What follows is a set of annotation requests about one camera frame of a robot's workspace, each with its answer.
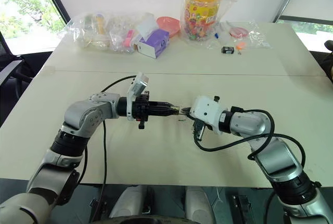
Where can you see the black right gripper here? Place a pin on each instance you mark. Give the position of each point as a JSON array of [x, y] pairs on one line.
[[199, 130]]

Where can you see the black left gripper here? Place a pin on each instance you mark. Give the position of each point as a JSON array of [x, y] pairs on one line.
[[141, 108]]

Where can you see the small metal key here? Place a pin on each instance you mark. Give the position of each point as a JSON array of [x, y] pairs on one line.
[[182, 112]]

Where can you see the brass padlock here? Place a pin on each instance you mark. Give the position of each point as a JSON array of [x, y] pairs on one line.
[[176, 110]]

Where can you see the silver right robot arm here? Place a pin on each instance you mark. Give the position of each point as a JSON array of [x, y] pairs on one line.
[[251, 124]]

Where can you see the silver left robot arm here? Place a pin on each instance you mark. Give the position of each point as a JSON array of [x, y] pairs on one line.
[[78, 112]]

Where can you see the purple tissue box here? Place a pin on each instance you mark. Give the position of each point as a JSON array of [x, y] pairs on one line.
[[156, 43]]

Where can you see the small black box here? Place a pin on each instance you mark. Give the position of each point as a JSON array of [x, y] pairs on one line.
[[228, 50]]

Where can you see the small blue cap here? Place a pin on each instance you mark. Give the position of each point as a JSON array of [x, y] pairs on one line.
[[216, 36]]

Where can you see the small orange plastic piece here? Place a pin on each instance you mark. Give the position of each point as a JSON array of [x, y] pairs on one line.
[[241, 45]]

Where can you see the pink plastic bowl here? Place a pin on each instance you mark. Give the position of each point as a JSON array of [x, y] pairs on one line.
[[169, 25]]

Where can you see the pink round lid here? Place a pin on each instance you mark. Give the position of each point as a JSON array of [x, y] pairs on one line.
[[238, 32]]

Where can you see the white rounded robot leg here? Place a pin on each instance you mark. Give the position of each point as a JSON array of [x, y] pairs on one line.
[[199, 205], [128, 203]]

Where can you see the clear bag of small items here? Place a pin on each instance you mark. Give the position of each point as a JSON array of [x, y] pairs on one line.
[[104, 31]]

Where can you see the orange-lidded jar of colourful pieces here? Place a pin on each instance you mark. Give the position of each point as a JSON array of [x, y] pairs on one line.
[[201, 13]]

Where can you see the crumpled clear plastic bag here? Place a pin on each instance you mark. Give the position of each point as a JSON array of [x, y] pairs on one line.
[[257, 38]]

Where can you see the person in dark clothes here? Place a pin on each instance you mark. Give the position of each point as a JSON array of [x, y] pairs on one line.
[[328, 64]]

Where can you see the black office chair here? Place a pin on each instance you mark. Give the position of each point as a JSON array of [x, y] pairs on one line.
[[13, 70]]

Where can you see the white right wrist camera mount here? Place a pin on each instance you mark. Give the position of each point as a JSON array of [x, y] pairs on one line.
[[206, 111]]

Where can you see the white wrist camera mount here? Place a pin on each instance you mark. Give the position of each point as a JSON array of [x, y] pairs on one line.
[[206, 111], [138, 83]]

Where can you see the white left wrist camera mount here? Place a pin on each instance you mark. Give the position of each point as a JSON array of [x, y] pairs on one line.
[[138, 83]]

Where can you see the black metal bracket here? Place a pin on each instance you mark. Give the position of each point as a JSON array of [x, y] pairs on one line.
[[243, 209]]

